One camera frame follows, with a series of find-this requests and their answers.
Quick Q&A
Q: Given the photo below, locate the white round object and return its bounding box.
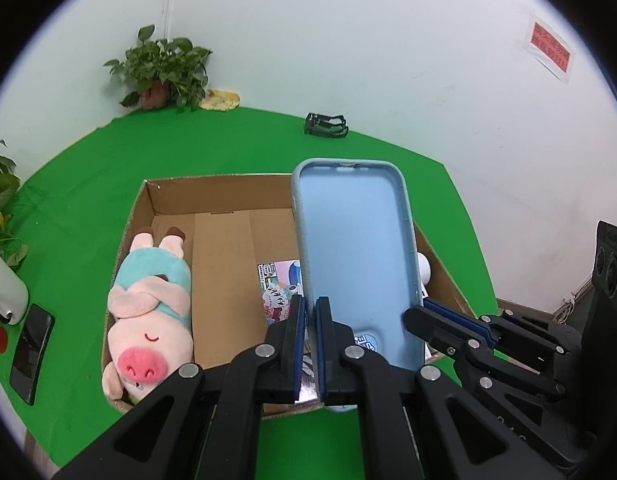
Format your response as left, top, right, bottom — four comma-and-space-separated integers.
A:
417, 252, 434, 298

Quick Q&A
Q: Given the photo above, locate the colourful printed packet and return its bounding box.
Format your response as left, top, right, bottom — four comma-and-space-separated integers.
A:
257, 259, 320, 403

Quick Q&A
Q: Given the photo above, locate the green table cloth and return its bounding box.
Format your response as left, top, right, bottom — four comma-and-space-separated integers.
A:
0, 105, 498, 480

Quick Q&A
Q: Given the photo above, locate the red wall sign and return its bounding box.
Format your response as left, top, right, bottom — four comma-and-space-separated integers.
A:
527, 7, 573, 84

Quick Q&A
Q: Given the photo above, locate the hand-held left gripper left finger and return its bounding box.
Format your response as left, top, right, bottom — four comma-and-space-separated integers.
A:
52, 295, 310, 480

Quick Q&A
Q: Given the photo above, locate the white cylindrical container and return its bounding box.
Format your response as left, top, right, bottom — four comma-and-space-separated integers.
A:
0, 250, 29, 325

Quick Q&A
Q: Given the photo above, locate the brown cardboard box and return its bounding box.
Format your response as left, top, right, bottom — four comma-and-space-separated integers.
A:
100, 172, 478, 417

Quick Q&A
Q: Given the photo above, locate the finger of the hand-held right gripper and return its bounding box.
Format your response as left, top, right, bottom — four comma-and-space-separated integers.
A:
404, 298, 589, 472
481, 309, 581, 367

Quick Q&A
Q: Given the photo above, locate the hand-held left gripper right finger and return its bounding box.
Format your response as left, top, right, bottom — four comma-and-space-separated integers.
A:
315, 296, 565, 480

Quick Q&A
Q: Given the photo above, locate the yellow crumpled cloth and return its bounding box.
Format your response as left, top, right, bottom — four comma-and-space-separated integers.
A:
198, 89, 240, 111

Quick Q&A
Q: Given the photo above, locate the light blue phone case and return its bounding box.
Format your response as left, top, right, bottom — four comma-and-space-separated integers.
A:
290, 157, 423, 413

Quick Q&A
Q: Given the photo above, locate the sparse potted plant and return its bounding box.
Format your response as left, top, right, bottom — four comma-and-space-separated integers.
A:
0, 139, 30, 267

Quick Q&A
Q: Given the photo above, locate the bushy potted plant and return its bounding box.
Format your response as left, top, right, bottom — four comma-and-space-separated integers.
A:
104, 25, 212, 112

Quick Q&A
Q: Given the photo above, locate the pink pig plush toy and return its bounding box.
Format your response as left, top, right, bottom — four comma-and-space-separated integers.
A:
102, 226, 196, 405

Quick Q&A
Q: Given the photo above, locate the white cable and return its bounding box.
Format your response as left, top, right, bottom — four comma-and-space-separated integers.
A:
553, 280, 596, 323

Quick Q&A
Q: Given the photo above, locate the black smartphone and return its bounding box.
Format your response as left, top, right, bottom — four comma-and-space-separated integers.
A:
9, 302, 56, 407

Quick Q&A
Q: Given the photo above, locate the black plastic rack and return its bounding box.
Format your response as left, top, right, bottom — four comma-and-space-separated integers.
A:
304, 112, 349, 139

